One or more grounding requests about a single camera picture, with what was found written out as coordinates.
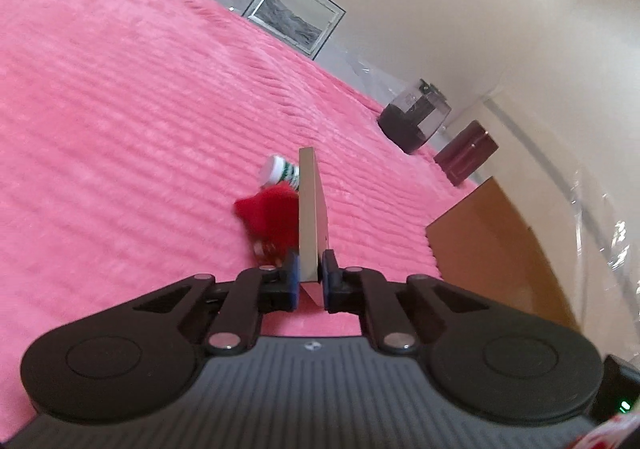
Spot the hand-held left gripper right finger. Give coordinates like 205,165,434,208
322,249,482,356

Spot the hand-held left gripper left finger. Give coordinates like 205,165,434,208
132,251,301,356

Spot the tan board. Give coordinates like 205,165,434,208
298,147,331,310

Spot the brown cardboard box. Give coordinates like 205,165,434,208
425,176,584,331

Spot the red white printed cloth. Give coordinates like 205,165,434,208
567,413,640,449

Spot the red fuzzy toy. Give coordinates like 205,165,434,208
234,184,301,266

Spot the white cap striped bottle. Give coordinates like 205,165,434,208
257,155,301,190

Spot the clear plastic sheet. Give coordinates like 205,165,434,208
480,94,640,315

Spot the dark transparent jar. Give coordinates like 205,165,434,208
377,79,452,156

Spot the maroon canister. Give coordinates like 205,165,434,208
434,120,500,188

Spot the pink ribbed blanket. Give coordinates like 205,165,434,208
0,0,481,430

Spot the silver picture frame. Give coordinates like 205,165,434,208
242,0,347,61

